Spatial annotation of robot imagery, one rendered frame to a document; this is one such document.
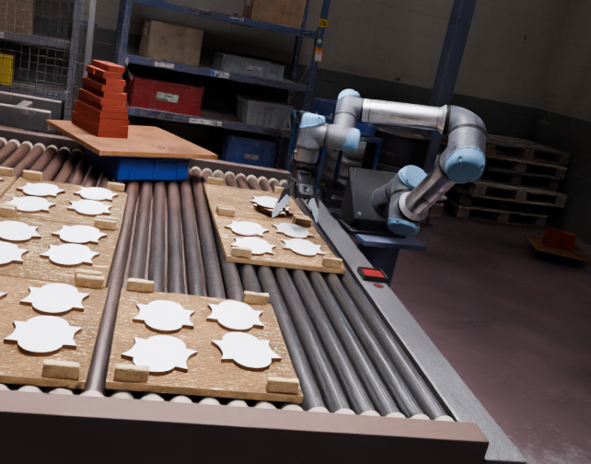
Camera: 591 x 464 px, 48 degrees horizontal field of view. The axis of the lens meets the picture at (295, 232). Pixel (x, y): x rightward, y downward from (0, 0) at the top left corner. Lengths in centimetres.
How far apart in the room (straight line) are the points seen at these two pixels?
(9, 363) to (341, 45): 648
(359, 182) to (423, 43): 527
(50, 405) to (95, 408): 7
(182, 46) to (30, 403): 549
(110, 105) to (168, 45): 373
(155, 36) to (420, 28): 300
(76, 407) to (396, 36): 687
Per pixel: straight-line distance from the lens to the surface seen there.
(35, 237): 183
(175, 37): 639
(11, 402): 113
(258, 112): 657
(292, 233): 217
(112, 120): 270
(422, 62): 786
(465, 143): 213
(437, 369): 155
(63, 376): 121
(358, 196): 264
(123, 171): 256
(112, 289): 161
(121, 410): 112
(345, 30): 745
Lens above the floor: 156
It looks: 16 degrees down
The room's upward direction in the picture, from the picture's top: 11 degrees clockwise
